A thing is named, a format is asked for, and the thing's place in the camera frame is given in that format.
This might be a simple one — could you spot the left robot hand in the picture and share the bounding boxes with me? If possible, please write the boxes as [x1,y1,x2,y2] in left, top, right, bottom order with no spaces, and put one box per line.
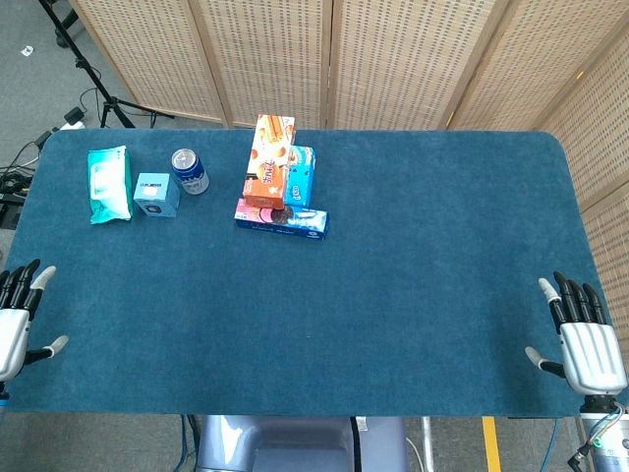
[0,259,70,384]

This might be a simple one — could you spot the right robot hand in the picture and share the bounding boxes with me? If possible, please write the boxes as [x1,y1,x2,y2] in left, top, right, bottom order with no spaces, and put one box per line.
[524,270,629,396]

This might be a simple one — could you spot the small light blue box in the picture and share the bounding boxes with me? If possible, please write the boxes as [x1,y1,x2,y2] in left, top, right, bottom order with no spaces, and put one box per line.
[133,172,182,219]

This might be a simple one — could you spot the robot base body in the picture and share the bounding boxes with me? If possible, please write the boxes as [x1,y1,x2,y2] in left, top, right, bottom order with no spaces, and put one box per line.
[195,415,410,472]

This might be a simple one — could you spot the dark blue cookie box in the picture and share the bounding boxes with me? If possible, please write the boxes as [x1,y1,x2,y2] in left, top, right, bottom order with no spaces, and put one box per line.
[234,198,331,242]

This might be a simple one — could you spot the orange biscuit box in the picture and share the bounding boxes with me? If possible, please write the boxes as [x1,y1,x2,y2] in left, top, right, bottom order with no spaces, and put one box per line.
[242,114,297,211]

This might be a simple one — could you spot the light blue cookie box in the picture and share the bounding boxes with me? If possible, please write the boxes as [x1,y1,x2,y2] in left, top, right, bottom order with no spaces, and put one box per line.
[283,145,317,208]

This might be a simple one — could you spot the green wet wipes pack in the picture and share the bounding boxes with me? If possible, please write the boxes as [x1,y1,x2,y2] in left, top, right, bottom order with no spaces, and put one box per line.
[86,145,134,225]

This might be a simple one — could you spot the white power strip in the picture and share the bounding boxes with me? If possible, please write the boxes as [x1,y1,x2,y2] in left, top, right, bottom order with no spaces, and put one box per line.
[58,106,86,131]

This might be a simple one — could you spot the blue drink can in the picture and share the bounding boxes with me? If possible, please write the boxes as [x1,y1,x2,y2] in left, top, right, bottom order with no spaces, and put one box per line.
[170,147,210,196]

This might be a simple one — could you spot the black tripod stand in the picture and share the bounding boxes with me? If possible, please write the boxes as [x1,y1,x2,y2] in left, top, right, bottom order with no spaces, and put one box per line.
[37,0,175,130]

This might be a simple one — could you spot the blue table mat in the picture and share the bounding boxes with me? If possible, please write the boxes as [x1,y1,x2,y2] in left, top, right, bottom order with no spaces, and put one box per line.
[0,128,613,419]

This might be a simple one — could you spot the bamboo folding screen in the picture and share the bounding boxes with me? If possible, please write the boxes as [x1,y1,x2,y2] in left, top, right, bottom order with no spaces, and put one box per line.
[68,0,629,472]

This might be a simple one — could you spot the blue cable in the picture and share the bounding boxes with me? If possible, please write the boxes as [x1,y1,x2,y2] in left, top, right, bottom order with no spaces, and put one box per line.
[175,415,197,472]
[539,417,561,472]

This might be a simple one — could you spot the black floor cables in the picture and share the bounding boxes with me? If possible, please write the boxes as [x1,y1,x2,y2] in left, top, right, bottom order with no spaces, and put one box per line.
[0,130,55,230]

